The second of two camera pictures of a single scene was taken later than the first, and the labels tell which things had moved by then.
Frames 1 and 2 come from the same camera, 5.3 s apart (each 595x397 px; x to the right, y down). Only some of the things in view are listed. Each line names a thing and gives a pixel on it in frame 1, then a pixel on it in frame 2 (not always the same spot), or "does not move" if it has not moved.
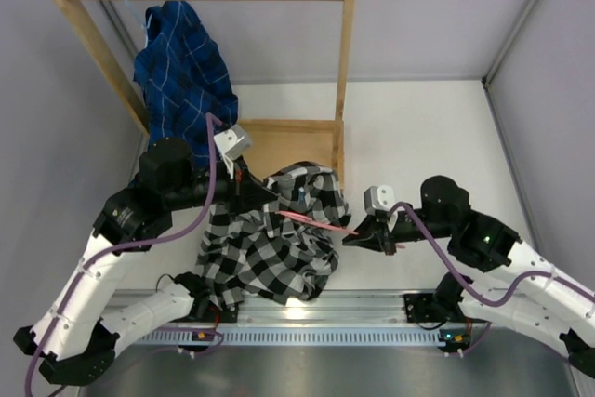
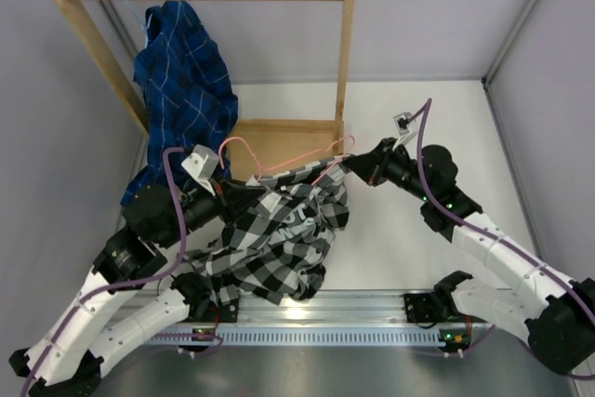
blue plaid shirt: (184, 78) does not move
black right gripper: (374, 233) → (372, 166)
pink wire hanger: (317, 221) → (260, 167)
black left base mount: (225, 315) does not move
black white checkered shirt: (251, 251) does not move
